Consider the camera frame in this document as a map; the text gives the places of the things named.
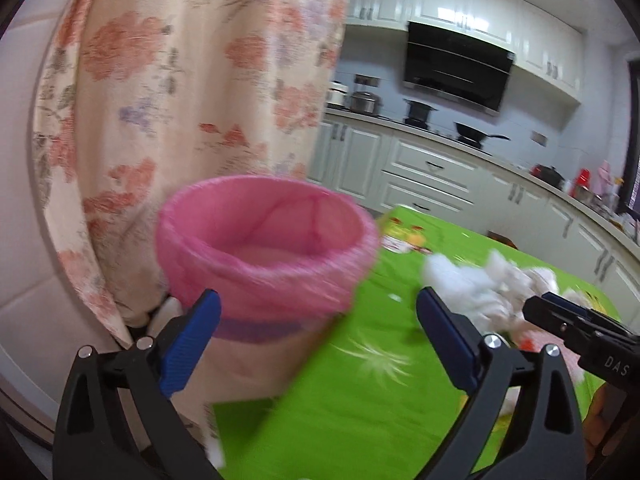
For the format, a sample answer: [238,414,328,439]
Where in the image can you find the pink thermos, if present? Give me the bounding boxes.
[598,160,614,196]

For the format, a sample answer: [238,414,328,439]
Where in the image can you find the floral curtain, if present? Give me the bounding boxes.
[32,0,349,346]

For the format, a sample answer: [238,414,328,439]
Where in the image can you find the green cartoon tablecloth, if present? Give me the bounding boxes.
[211,204,624,480]

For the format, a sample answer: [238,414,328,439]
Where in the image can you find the pink lined trash bin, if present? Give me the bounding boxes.
[155,176,380,413]

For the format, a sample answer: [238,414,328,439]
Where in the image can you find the white crumpled plastic bag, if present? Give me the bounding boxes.
[422,249,593,351]

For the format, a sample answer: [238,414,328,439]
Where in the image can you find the silver pressure cooker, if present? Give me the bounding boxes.
[349,91,382,116]

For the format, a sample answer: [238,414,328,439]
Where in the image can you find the black range hood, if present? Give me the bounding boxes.
[404,22,515,115]

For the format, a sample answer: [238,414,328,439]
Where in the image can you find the black stock pot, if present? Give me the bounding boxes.
[404,100,435,129]

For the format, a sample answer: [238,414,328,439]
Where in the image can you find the white lower cabinets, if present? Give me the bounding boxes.
[308,110,639,324]

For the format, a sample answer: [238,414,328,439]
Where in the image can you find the black frying pan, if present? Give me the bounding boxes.
[456,122,510,150]

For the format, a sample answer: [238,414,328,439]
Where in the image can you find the black casserole pot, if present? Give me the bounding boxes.
[530,165,564,190]

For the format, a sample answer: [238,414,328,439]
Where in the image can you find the red floor bin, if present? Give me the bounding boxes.
[486,231,518,249]

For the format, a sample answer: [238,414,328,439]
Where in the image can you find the red kettle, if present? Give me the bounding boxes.
[575,168,590,188]

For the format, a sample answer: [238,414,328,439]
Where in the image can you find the white upper cabinets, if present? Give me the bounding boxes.
[346,0,584,104]

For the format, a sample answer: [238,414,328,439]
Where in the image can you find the white cabinets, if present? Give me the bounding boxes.
[308,110,639,324]
[346,0,584,104]

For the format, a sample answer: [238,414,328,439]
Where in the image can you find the person's right hand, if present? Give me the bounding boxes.
[582,384,639,479]

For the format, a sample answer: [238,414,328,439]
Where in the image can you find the white rice cooker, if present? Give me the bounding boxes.
[326,81,348,108]

